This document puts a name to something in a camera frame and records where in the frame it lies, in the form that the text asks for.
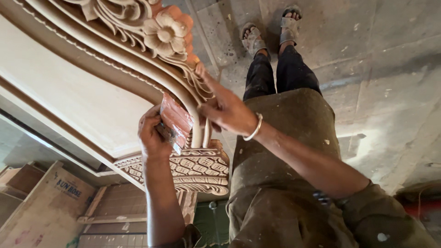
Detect person's left hand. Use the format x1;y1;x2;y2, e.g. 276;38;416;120
137;105;173;161

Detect thin wooden batten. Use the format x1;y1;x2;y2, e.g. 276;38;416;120
76;186;149;225

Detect printed plywood sheet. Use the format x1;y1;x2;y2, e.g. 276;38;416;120
0;161;98;248

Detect reddish brown sandpaper sheet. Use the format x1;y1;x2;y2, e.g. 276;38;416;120
156;92;195;155

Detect olive green dusty shirt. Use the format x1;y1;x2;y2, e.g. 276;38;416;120
149;87;441;248

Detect carved wooden bed headboard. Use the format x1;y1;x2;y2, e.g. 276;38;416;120
0;0;231;196

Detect black trousers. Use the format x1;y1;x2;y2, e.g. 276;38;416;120
243;45;323;102

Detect grey dusty sandal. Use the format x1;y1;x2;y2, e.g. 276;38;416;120
239;22;271;60
278;5;303;47

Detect person's right hand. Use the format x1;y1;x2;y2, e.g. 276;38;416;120
195;63;259;137

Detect silver metal bangle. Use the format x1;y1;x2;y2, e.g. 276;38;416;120
242;112;263;142

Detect red dusty machine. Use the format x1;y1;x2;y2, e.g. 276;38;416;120
394;180;441;224

